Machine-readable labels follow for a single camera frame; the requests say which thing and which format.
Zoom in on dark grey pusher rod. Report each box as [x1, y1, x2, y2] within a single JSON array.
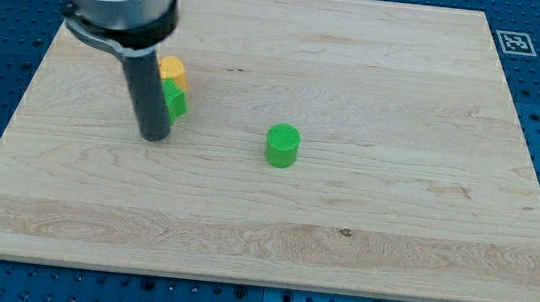
[[121, 48, 170, 142]]

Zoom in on wooden board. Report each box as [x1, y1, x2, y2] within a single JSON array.
[[0, 0, 540, 302]]

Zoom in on white fiducial marker tag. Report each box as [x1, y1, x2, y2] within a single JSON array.
[[496, 30, 537, 57]]

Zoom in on green star block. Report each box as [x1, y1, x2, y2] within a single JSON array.
[[161, 78, 187, 124]]

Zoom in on green cylinder block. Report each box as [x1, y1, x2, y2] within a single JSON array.
[[265, 123, 301, 169]]

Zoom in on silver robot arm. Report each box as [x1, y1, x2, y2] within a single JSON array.
[[62, 0, 179, 142]]

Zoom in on yellow block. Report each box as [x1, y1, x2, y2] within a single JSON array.
[[158, 56, 188, 92]]

